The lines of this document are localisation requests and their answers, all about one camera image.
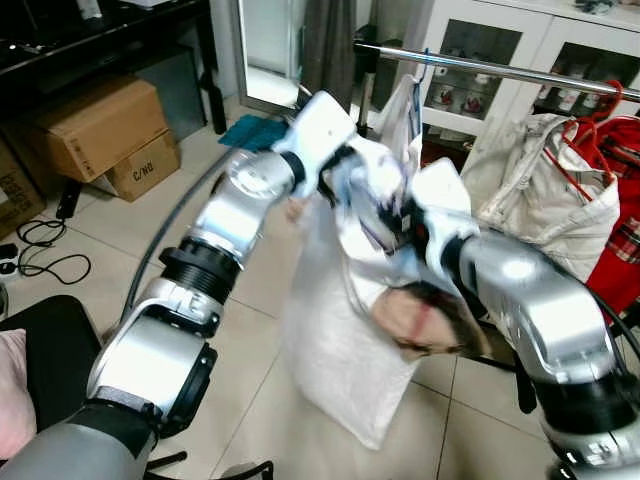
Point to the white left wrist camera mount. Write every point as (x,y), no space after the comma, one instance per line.
(320,125)

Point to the white shirt with face print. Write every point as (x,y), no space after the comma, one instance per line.
(330,350)

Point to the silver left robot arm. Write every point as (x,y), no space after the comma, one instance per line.
(240,200)

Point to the red garment with plaid trim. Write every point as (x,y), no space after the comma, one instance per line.
(620,250)

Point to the pink cushion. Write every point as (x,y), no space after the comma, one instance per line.
(15,400)

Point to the white framed glass door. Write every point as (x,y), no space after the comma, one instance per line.
(268,50)

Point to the large cardboard box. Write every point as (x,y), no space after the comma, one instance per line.
(100,125)

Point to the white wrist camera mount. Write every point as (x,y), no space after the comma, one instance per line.
(320,125)
(440,200)

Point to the red clothes hanger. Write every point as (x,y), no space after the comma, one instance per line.
(614,90)

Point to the beige jacket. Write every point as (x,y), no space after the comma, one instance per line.
(540,200)

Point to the worn cardboard box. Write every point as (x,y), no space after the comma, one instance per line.
(15,190)

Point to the metal clothes rack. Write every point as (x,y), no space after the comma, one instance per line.
(500,68)

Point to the grey brown curtain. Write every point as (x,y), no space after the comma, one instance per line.
(328,50)

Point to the cardboard box with black print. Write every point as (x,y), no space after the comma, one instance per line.
(145,175)

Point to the small white hung garment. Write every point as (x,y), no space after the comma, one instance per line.
(405,120)

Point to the blue clothes hanger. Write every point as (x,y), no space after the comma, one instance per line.
(423,65)

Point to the black desk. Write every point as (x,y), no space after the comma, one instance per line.
(100,45)

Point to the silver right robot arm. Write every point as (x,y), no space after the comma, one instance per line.
(540,300)

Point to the white glass door cabinet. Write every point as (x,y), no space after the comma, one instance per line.
(490,12)

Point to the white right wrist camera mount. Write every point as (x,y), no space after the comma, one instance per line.
(440,200)

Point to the teal cloth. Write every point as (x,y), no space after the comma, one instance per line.
(255,132)

